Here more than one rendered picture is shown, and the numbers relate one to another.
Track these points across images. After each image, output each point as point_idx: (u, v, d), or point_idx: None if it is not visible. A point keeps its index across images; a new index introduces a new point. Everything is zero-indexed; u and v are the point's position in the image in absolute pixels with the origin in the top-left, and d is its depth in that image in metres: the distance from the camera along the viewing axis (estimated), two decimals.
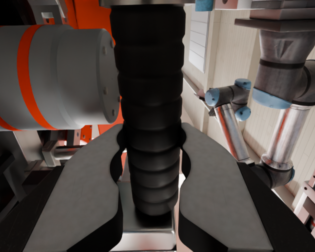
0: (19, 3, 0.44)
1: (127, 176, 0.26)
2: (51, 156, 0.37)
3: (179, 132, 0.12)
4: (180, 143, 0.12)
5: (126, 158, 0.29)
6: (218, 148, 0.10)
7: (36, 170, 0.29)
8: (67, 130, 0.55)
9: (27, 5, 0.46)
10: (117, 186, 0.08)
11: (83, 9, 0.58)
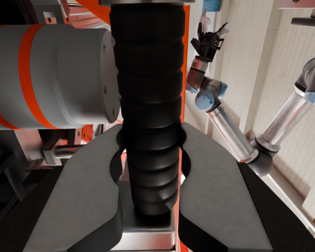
0: (21, 2, 0.44)
1: (127, 176, 0.26)
2: (52, 155, 0.37)
3: (179, 132, 0.12)
4: (180, 143, 0.12)
5: (127, 157, 0.29)
6: (218, 148, 0.10)
7: (36, 169, 0.29)
8: (68, 129, 0.55)
9: (30, 4, 0.46)
10: (117, 186, 0.08)
11: None
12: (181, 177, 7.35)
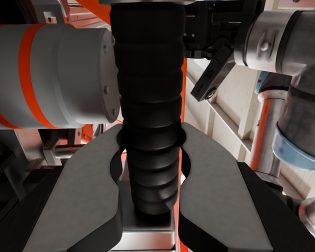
0: (21, 2, 0.44)
1: (127, 176, 0.26)
2: (52, 154, 0.37)
3: (179, 132, 0.12)
4: (180, 143, 0.12)
5: (127, 157, 0.29)
6: (218, 148, 0.10)
7: (36, 169, 0.29)
8: (68, 129, 0.55)
9: (30, 4, 0.46)
10: (117, 186, 0.08)
11: None
12: (181, 177, 7.35)
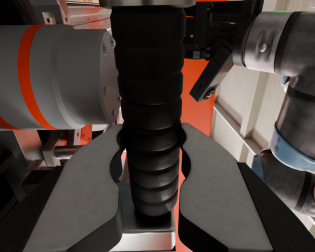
0: (20, 2, 0.44)
1: (127, 176, 0.26)
2: (51, 155, 0.37)
3: (179, 132, 0.12)
4: (180, 143, 0.12)
5: (126, 158, 0.29)
6: (218, 148, 0.10)
7: (36, 170, 0.29)
8: (67, 130, 0.55)
9: (28, 5, 0.46)
10: (117, 186, 0.08)
11: None
12: None
